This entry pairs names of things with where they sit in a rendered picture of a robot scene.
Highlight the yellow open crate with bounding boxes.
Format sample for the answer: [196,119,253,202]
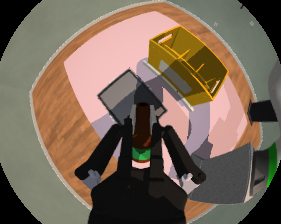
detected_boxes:
[148,25,229,106]

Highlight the brown bottle with green label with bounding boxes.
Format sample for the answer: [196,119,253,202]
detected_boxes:
[132,102,152,163]

